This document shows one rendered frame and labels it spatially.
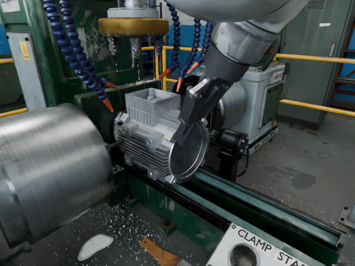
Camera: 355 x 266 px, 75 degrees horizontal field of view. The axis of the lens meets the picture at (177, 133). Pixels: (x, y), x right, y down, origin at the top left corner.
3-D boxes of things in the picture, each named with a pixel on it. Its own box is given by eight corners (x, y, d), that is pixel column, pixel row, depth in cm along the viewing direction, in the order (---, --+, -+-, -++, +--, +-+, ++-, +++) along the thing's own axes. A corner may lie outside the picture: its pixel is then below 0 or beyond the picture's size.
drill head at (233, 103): (153, 138, 91) (151, 74, 81) (212, 112, 119) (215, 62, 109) (206, 160, 76) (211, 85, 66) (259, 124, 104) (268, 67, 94)
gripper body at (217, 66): (230, 37, 43) (206, 78, 49) (202, 39, 37) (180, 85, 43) (261, 62, 40) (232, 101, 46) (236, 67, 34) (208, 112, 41)
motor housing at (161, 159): (119, 168, 71) (112, 109, 63) (163, 146, 84) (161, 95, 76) (165, 197, 59) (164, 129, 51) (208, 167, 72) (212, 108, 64)
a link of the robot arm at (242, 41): (215, -1, 33) (197, 38, 37) (263, 35, 30) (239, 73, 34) (244, 3, 39) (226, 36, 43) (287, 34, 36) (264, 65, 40)
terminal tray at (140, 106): (125, 117, 68) (123, 94, 65) (153, 109, 75) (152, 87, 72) (153, 129, 60) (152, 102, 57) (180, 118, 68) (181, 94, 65)
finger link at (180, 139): (195, 125, 49) (193, 126, 49) (183, 145, 54) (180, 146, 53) (186, 115, 50) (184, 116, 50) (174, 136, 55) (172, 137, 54)
